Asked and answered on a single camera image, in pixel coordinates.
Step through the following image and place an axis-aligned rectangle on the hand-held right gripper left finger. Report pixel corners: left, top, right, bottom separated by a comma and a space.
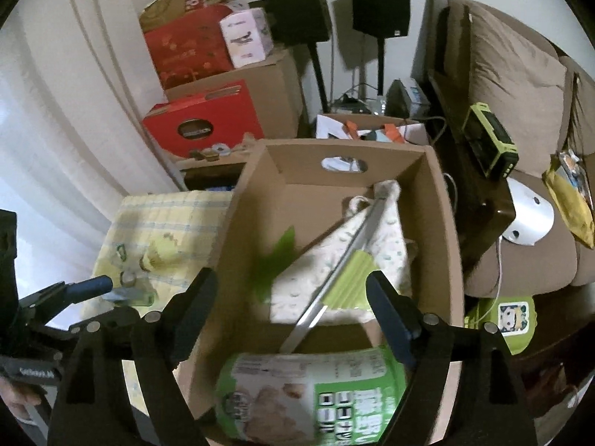
46, 267, 219, 446

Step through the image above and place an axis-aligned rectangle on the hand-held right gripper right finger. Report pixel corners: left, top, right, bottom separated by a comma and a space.
366, 270, 540, 446

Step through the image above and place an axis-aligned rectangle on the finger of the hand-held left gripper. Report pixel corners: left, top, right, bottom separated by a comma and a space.
46, 307, 140, 334
19, 275, 115, 310

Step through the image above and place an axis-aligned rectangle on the grey green clip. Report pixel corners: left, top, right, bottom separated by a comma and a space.
102, 285, 156, 307

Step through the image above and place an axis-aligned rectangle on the silver tool with green grip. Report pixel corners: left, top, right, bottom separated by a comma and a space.
279, 195, 393, 355

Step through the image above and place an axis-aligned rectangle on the floral fabric bag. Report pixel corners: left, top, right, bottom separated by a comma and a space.
270, 180, 419, 326

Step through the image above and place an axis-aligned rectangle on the green lidded canister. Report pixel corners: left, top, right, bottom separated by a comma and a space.
215, 346, 410, 444

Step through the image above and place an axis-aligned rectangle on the cardboard tray box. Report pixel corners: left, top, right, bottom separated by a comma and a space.
177, 138, 466, 444

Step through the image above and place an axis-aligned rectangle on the person's left hand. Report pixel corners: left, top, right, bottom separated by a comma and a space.
0, 375, 42, 423

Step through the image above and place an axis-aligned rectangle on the green plastic item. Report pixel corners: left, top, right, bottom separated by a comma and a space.
251, 225, 298, 305

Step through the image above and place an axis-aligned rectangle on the yellow checkered tablecloth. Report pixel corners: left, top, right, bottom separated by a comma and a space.
79, 190, 238, 410

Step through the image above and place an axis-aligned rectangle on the green cartoon pouch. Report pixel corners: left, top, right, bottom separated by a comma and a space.
465, 295, 537, 356

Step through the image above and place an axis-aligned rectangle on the brown sofa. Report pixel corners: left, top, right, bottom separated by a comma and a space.
411, 0, 595, 298

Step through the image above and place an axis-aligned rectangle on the white curtain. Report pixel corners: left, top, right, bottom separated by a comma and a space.
0, 0, 187, 330

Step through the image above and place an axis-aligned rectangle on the white round device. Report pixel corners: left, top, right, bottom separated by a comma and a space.
499, 177, 556, 247

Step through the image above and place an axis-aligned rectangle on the red gift box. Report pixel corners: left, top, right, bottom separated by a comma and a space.
142, 79, 266, 159
143, 4, 235, 90

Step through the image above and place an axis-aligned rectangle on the green black device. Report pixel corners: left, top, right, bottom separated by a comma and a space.
462, 102, 519, 178

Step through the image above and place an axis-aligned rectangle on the small cardboard box behind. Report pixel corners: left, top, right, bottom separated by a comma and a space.
316, 112, 431, 146

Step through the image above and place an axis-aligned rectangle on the yellow snack bag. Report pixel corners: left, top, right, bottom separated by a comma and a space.
541, 149, 595, 249

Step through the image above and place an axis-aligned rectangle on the silver electronic box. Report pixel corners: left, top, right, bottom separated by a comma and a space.
386, 78, 433, 117

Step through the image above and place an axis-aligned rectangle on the large cardboard box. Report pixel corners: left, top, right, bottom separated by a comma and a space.
165, 49, 305, 140

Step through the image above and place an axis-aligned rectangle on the colourful snack packet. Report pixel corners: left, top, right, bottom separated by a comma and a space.
558, 149, 589, 196

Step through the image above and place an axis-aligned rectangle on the large brown cushion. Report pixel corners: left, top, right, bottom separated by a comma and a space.
467, 2, 570, 177

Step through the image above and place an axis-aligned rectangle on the white pink box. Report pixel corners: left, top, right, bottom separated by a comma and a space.
219, 8, 274, 69

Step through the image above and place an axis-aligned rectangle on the black speaker on stand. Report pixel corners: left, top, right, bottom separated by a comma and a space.
263, 0, 333, 113
350, 0, 412, 96

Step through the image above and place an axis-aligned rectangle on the white cable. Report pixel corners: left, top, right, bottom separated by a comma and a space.
492, 237, 506, 319

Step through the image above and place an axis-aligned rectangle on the tangle of black cables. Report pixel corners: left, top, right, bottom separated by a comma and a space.
330, 84, 386, 114

